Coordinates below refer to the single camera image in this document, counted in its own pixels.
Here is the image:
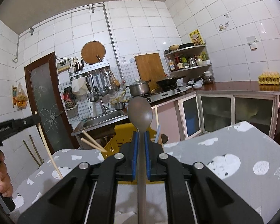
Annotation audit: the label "grey metal spoon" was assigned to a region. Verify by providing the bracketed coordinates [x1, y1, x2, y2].
[127, 97, 153, 223]

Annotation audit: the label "grey patterned tablecloth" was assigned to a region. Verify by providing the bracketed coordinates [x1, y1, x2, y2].
[9, 120, 280, 224]

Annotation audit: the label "yellow wall poster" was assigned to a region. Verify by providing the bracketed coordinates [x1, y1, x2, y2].
[189, 29, 205, 46]

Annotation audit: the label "upright chopstick in holder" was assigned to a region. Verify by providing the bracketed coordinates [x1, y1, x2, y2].
[154, 106, 159, 128]

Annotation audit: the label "steel sink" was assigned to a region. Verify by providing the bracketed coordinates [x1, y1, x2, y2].
[71, 110, 128, 136]

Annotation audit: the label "yellow egg carton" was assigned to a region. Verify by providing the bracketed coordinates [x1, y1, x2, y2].
[258, 72, 280, 85]

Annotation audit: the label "black wok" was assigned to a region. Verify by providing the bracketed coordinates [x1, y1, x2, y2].
[156, 76, 185, 91]

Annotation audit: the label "round wooden lid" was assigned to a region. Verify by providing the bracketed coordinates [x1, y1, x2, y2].
[81, 41, 106, 65]

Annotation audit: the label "wooden chopstick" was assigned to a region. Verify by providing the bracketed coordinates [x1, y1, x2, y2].
[34, 111, 64, 180]

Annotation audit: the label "white wall socket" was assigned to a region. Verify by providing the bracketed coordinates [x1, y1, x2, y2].
[246, 36, 257, 51]

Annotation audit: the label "dark wooden glass door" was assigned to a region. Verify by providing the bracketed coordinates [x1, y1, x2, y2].
[24, 52, 80, 154]

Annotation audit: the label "left human hand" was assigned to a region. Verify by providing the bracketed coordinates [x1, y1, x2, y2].
[0, 150, 13, 198]

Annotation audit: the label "rectangular wooden cutting board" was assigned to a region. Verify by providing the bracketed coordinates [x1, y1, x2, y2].
[134, 53, 165, 89]

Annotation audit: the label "wall utensil rack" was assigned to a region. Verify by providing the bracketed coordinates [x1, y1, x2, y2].
[69, 60, 118, 102]

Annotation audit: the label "chopstick leaning left in holder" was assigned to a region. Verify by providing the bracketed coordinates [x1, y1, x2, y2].
[82, 130, 99, 144]

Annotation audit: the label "blue handled metal utensil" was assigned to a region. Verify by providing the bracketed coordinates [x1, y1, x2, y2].
[155, 124, 161, 143]

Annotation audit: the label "white base cabinets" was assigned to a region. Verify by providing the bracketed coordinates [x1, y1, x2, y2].
[153, 90, 280, 143]

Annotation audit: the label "gas stove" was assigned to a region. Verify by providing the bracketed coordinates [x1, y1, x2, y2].
[144, 86, 188, 103]

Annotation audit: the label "steel corner shelf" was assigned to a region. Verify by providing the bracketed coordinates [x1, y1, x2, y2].
[163, 43, 214, 82]

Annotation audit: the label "yellow perforated utensil holder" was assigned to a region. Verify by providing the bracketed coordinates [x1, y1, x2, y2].
[102, 123, 166, 185]

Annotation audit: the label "steel cooking pot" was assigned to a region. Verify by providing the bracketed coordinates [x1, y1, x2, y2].
[126, 80, 151, 97]

